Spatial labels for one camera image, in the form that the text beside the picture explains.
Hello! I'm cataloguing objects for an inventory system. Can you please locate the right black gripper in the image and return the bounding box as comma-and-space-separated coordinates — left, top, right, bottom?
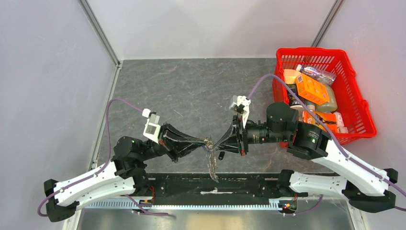
214, 112, 290, 155

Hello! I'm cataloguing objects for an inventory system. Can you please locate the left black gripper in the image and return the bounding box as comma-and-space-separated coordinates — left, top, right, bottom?
138, 122, 206, 162

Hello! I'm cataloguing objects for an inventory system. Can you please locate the leopard print wrist strap keyring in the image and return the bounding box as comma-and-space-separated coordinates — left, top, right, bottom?
204, 136, 219, 183

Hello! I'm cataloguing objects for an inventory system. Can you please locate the black capped key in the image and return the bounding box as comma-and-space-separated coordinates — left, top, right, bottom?
218, 151, 225, 161

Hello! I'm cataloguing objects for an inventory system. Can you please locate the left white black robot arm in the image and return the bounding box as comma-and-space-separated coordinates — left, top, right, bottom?
44, 124, 206, 222

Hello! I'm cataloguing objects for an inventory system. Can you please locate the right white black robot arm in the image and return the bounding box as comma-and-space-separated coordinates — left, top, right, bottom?
214, 102, 398, 213

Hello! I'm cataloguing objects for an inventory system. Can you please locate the dark green bottle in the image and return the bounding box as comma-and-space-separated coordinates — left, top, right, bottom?
287, 84, 303, 109

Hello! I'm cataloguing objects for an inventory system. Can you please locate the yellow sponge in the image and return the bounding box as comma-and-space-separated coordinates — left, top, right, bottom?
283, 69, 302, 84

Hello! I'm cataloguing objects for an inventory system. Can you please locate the orange carton box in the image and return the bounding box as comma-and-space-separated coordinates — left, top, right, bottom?
295, 73, 329, 105

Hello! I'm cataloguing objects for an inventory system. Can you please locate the orange razor package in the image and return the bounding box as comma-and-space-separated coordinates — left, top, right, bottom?
302, 111, 338, 133

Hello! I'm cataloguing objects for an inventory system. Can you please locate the beige soap pouch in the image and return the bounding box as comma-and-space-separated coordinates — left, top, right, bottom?
316, 85, 338, 113

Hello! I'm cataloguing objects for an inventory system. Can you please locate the pink white packet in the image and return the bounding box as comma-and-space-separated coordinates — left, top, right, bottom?
334, 112, 348, 134

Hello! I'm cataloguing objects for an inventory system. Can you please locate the clear plastic bottle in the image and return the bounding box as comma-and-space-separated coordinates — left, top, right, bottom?
295, 64, 337, 86

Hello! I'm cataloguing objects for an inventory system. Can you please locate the red plastic basket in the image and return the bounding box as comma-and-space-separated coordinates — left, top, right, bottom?
274, 47, 377, 145

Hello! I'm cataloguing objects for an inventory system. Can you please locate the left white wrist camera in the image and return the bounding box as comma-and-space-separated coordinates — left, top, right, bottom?
142, 108, 161, 144

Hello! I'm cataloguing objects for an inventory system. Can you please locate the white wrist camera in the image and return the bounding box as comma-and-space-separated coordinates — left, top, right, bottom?
229, 95, 251, 127
142, 108, 161, 144

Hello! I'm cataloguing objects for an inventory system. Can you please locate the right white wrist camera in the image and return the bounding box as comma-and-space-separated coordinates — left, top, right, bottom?
229, 95, 251, 127

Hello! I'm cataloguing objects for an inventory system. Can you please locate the black mounting base plate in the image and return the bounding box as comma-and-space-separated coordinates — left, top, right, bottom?
126, 172, 309, 207

